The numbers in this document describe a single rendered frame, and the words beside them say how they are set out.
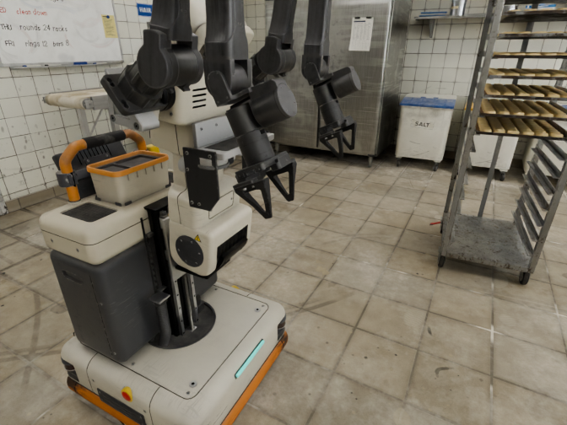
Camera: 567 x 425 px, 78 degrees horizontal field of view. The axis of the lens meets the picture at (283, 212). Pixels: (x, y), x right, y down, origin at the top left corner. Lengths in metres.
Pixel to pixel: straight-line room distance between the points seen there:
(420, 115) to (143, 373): 3.61
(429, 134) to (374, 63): 0.97
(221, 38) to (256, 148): 0.19
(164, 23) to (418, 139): 3.71
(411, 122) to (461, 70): 0.91
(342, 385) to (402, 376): 0.27
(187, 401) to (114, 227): 0.58
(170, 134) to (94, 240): 0.37
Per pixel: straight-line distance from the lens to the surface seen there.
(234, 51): 0.65
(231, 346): 1.39
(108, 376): 1.43
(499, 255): 2.46
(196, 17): 0.88
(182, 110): 0.90
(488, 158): 4.24
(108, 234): 1.14
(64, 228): 1.19
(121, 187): 1.20
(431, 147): 4.25
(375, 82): 3.98
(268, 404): 1.57
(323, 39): 1.04
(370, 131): 4.06
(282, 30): 1.08
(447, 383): 1.77
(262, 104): 0.62
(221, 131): 0.98
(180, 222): 1.04
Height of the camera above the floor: 1.27
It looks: 25 degrees down
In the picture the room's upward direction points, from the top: straight up
